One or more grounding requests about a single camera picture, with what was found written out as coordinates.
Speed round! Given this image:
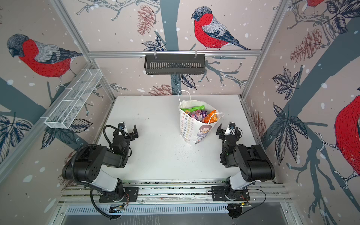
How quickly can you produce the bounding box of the orange snack packet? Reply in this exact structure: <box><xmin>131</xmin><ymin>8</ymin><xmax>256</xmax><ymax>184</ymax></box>
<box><xmin>202</xmin><ymin>110</ymin><xmax>218</xmax><ymax>124</ymax></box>

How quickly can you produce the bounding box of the purple candy packet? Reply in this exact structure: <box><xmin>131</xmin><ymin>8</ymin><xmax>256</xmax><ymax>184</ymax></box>
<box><xmin>189</xmin><ymin>110</ymin><xmax>208</xmax><ymax>122</ymax></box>

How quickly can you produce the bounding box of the white mesh wall basket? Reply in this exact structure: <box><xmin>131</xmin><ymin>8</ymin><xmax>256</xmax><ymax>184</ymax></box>
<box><xmin>45</xmin><ymin>68</ymin><xmax>103</xmax><ymax>129</ymax></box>

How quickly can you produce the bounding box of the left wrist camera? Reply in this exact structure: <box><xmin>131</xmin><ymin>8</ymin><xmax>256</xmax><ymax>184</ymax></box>
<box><xmin>118</xmin><ymin>122</ymin><xmax>126</xmax><ymax>130</ymax></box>

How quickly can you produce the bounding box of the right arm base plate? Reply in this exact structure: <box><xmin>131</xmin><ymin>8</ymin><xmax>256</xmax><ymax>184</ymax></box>
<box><xmin>207</xmin><ymin>186</ymin><xmax>250</xmax><ymax>202</ymax></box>

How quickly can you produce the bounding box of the right thin black cable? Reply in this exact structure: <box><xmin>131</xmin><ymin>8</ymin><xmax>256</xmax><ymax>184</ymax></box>
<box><xmin>236</xmin><ymin>188</ymin><xmax>267</xmax><ymax>214</ymax></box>

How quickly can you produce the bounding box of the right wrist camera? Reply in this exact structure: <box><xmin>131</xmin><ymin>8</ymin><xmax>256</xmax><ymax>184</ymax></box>
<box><xmin>228</xmin><ymin>122</ymin><xmax>236</xmax><ymax>130</ymax></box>

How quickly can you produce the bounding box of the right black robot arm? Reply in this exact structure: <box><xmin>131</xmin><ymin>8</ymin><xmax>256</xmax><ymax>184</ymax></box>
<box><xmin>208</xmin><ymin>122</ymin><xmax>275</xmax><ymax>202</ymax></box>

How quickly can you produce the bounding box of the white printed paper bag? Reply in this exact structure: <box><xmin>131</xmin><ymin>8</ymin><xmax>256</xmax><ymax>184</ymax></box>
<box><xmin>178</xmin><ymin>98</ymin><xmax>224</xmax><ymax>145</ymax></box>

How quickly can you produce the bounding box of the aluminium mounting rail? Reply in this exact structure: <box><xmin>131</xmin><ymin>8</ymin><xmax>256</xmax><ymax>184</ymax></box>
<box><xmin>58</xmin><ymin>181</ymin><xmax>293</xmax><ymax>206</ymax></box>

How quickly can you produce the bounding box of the black hanging wire basket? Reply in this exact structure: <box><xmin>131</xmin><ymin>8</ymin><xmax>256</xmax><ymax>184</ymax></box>
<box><xmin>144</xmin><ymin>54</ymin><xmax>206</xmax><ymax>75</ymax></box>

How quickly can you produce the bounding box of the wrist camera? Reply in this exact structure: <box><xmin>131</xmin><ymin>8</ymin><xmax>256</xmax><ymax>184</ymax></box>
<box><xmin>118</xmin><ymin>122</ymin><xmax>126</xmax><ymax>130</ymax></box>
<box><xmin>228</xmin><ymin>122</ymin><xmax>236</xmax><ymax>130</ymax></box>

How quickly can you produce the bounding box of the green chips bag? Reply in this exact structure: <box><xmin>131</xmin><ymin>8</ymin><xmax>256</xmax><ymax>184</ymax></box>
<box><xmin>181</xmin><ymin>106</ymin><xmax>205</xmax><ymax>113</ymax></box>

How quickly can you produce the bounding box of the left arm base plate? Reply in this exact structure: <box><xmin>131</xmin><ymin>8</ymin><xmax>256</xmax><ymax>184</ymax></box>
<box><xmin>99</xmin><ymin>187</ymin><xmax>139</xmax><ymax>203</ymax></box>

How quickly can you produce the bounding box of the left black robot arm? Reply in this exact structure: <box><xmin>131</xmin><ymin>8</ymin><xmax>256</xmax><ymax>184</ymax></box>
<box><xmin>62</xmin><ymin>122</ymin><xmax>139</xmax><ymax>203</ymax></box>

